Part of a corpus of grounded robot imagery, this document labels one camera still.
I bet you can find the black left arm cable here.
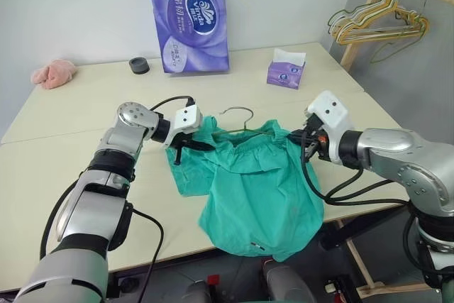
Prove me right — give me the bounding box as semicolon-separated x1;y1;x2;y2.
39;175;165;303

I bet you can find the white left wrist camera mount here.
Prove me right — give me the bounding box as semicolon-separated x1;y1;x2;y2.
163;104;204;148

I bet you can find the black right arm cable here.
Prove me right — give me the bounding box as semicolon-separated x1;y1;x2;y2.
299;136;412;208

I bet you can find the dark grey round ring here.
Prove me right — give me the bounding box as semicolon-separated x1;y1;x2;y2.
128;57;150;76

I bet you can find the purple-blue tissue multipack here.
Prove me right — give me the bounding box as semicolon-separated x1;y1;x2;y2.
147;0;231;75

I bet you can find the bunch of wire hangers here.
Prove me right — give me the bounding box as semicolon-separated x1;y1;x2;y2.
331;0;432;47

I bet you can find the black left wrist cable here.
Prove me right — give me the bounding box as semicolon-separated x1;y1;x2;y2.
148;95;197;113

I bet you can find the large grey rounded shape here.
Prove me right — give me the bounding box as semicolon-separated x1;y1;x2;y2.
261;263;317;303

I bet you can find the pink plush cloth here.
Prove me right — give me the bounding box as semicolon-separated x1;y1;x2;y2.
31;58;78;89

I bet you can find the small grey rounded shape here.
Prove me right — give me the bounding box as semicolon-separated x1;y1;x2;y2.
181;279;214;303

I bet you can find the light wooden leg frame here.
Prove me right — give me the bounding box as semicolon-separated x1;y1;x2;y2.
336;219;438;297

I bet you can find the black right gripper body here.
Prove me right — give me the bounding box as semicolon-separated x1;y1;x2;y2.
301;115;331;158

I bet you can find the green wire hanger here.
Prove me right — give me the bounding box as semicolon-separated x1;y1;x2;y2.
370;8;433;65

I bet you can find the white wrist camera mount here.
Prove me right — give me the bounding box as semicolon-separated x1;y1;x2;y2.
304;89;356;166
163;104;204;148

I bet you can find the black table support beam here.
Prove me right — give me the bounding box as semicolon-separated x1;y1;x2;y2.
318;206;412;251

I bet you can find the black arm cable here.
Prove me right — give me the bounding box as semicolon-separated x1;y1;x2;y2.
39;175;165;303
299;136;412;208

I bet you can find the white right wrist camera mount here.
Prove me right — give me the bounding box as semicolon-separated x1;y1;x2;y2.
304;89;356;166

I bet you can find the green shirt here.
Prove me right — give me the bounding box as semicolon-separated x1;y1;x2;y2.
165;115;326;263

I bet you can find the thin wire clothes hanger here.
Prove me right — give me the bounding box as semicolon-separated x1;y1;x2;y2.
211;106;284;141

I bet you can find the wooden clothes rack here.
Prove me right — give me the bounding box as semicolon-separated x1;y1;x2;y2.
340;0;454;72

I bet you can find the purple tissue box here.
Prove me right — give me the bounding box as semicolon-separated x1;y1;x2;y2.
265;48;308;90

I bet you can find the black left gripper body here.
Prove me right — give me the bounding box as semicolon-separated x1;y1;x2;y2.
167;132;196;150

